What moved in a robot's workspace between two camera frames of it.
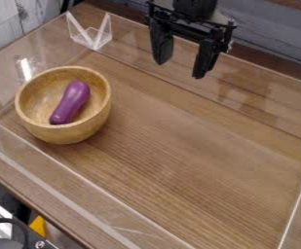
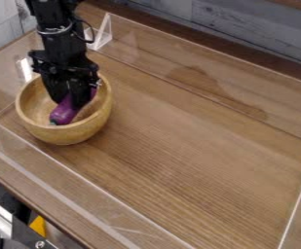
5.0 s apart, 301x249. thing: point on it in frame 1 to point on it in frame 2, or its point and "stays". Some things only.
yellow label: (40, 225) stays
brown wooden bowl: (40, 92) stays
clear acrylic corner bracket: (90, 36) stays
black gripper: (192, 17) to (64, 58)
